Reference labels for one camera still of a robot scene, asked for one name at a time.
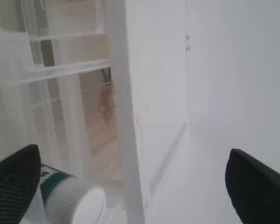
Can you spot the clear drawer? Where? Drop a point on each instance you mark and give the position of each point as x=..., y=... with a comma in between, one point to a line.
x=58, y=93

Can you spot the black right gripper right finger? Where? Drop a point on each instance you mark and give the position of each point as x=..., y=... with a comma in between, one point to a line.
x=254, y=189

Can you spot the white plastic drawer cabinet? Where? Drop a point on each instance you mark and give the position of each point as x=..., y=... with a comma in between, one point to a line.
x=193, y=79

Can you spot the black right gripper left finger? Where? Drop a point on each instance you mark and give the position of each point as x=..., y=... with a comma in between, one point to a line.
x=19, y=180

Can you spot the white bottle with teal label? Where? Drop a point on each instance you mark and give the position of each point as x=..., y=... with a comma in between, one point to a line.
x=68, y=199

